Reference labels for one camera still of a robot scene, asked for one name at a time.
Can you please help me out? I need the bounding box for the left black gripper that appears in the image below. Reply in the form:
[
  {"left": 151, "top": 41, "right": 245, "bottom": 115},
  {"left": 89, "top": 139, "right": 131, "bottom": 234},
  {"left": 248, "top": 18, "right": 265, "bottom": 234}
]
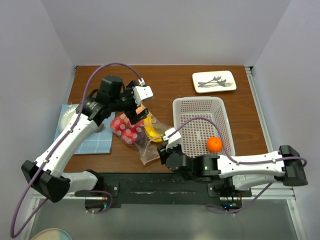
[{"left": 109, "top": 80, "right": 149, "bottom": 124}]

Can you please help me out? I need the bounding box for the clear zip top bag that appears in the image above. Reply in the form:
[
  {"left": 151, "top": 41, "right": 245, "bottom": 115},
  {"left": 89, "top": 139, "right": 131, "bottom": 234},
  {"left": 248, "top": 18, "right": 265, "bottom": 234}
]
[{"left": 115, "top": 113, "right": 171, "bottom": 165}]

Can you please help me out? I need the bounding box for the fake orange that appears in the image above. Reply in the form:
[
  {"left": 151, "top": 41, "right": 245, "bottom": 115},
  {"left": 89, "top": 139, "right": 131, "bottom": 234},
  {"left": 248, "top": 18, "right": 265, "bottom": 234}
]
[{"left": 206, "top": 136, "right": 223, "bottom": 153}]

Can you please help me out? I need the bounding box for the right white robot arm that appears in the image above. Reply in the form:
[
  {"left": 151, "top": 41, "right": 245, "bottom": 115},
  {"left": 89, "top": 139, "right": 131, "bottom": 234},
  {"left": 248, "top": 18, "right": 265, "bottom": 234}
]
[{"left": 157, "top": 144, "right": 308, "bottom": 197}]

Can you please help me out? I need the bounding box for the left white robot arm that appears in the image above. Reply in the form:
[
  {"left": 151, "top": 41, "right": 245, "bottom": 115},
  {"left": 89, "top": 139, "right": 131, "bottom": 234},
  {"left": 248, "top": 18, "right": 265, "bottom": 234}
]
[{"left": 21, "top": 75, "right": 153, "bottom": 203}]

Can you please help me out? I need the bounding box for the fake red apple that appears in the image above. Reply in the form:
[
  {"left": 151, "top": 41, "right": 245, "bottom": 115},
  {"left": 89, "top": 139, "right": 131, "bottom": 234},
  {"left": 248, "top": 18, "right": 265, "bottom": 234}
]
[
  {"left": 121, "top": 128, "right": 138, "bottom": 145},
  {"left": 109, "top": 117, "right": 127, "bottom": 136}
]

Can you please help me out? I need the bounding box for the fake yellow banana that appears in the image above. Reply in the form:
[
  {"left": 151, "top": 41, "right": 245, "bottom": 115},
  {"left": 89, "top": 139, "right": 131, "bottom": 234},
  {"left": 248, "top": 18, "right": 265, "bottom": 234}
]
[{"left": 143, "top": 114, "right": 163, "bottom": 143}]

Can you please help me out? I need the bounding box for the white plastic basket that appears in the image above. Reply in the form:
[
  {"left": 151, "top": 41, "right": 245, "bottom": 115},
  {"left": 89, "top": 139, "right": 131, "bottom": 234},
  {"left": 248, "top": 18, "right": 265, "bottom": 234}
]
[{"left": 172, "top": 96, "right": 236, "bottom": 157}]

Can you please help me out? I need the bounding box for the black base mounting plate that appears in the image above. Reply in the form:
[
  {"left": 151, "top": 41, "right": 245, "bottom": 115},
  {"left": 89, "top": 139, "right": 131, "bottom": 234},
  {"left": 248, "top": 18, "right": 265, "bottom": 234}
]
[{"left": 70, "top": 172, "right": 252, "bottom": 210}]

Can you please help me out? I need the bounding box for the silver spoon on cloth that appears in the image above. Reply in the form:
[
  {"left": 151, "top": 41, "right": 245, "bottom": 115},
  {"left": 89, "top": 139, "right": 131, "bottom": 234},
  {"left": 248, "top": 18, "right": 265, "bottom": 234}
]
[{"left": 94, "top": 123, "right": 105, "bottom": 133}]

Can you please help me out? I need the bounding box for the blue checkered cloth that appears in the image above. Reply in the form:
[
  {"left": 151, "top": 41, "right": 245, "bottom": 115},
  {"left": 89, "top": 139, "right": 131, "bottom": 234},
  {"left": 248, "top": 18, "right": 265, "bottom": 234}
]
[{"left": 53, "top": 112, "right": 115, "bottom": 155}]

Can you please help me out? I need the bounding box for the white round plate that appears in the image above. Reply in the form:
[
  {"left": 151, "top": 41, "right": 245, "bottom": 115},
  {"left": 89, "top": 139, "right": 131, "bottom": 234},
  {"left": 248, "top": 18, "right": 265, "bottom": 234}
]
[{"left": 57, "top": 104, "right": 78, "bottom": 133}]

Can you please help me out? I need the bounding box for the white rectangular plate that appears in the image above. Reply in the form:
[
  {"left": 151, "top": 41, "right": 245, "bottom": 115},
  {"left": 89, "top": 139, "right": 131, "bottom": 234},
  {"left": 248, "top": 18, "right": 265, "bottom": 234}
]
[{"left": 192, "top": 70, "right": 237, "bottom": 94}]

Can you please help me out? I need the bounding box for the silver spoon on plate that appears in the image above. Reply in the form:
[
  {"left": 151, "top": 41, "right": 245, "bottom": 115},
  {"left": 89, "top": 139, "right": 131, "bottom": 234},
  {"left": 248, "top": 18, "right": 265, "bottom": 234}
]
[
  {"left": 206, "top": 75, "right": 222, "bottom": 82},
  {"left": 197, "top": 79, "right": 227, "bottom": 88}
]

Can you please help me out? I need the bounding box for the silver fork on plate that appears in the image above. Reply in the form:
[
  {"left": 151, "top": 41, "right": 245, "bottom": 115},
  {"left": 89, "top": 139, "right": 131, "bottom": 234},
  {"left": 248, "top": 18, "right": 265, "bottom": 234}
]
[{"left": 197, "top": 81, "right": 233, "bottom": 88}]

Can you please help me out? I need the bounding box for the pastel round plate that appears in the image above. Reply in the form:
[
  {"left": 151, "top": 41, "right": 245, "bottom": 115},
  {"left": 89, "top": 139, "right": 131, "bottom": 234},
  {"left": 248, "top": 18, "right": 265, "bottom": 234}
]
[{"left": 31, "top": 228, "right": 72, "bottom": 240}]

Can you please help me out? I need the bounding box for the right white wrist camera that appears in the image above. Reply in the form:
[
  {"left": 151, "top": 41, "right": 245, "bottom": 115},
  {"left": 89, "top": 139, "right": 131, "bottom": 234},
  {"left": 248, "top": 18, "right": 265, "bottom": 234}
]
[{"left": 162, "top": 127, "right": 182, "bottom": 150}]

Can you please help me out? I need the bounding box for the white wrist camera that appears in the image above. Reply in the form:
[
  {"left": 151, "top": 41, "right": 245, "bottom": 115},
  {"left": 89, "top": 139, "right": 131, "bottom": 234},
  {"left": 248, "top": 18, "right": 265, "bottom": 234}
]
[
  {"left": 162, "top": 127, "right": 182, "bottom": 150},
  {"left": 133, "top": 85, "right": 154, "bottom": 106}
]

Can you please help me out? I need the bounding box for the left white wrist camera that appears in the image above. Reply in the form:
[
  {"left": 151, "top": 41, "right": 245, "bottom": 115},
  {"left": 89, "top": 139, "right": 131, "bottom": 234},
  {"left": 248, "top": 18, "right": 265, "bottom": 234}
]
[{"left": 133, "top": 85, "right": 154, "bottom": 106}]

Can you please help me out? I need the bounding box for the aluminium rail frame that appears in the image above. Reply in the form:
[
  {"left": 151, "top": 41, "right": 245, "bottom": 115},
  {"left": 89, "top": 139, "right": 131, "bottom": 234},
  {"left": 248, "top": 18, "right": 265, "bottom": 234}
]
[{"left": 21, "top": 184, "right": 306, "bottom": 240}]

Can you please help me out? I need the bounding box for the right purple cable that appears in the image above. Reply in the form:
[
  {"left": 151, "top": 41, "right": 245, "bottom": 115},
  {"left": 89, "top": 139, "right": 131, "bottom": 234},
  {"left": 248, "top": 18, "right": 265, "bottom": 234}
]
[{"left": 164, "top": 116, "right": 308, "bottom": 214}]

